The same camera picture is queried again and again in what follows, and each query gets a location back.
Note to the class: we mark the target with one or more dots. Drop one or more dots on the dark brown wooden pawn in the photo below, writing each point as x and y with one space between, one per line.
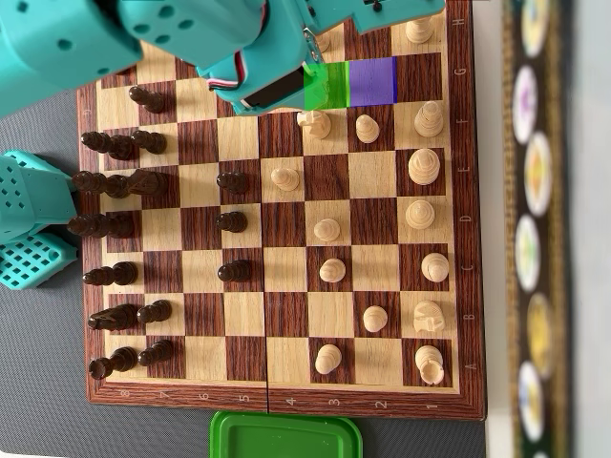
231 222
234 272
156 353
152 142
149 99
155 312
232 182

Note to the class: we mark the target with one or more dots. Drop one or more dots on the dark brown wooden rook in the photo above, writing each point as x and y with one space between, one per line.
112 363

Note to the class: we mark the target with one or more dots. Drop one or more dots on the white wooden rook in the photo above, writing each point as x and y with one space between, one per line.
428 362
418 32

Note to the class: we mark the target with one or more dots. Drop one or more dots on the dark brown wooden queen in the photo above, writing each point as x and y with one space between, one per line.
102 225

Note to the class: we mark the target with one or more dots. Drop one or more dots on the green plastic container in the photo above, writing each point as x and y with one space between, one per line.
286 439

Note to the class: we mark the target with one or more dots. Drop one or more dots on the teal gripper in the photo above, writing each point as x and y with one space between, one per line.
274 92

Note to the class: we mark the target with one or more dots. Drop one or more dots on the white wooden knight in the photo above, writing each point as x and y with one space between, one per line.
315 125
428 317

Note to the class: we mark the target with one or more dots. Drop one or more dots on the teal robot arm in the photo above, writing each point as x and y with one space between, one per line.
48 47

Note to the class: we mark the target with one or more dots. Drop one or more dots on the dark brown wooden king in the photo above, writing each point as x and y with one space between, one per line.
102 185

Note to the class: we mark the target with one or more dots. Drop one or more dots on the wooden folding chessboard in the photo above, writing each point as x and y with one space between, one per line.
281 315

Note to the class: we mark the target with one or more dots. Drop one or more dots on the dark brown wooden bishop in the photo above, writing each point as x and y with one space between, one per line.
114 274
117 147

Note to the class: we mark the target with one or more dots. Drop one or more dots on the dark patterned medallion strip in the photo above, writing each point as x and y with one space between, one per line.
534 172

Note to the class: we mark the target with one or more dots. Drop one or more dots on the dark grey foam mat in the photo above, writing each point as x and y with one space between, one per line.
38 358

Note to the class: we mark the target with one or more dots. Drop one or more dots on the dark brown wooden knight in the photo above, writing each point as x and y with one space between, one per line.
117 317
148 183

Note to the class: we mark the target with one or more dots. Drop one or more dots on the white wooden bishop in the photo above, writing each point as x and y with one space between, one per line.
435 267
428 121

